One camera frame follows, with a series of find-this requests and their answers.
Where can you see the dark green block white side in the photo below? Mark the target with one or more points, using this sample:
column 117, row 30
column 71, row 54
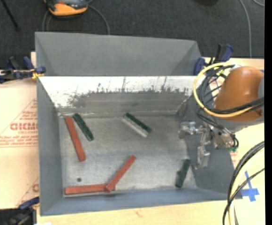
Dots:
column 138, row 124

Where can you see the dark green flat block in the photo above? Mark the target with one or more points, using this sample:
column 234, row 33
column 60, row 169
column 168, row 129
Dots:
column 83, row 127
column 183, row 173

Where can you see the brown cardboard board red print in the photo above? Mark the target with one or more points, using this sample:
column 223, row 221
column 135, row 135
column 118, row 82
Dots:
column 14, row 167

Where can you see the grey metal bin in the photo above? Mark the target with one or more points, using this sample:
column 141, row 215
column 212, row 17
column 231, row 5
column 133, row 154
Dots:
column 131, row 156

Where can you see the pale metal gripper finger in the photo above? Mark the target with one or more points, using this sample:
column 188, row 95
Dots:
column 189, row 128
column 202, row 158

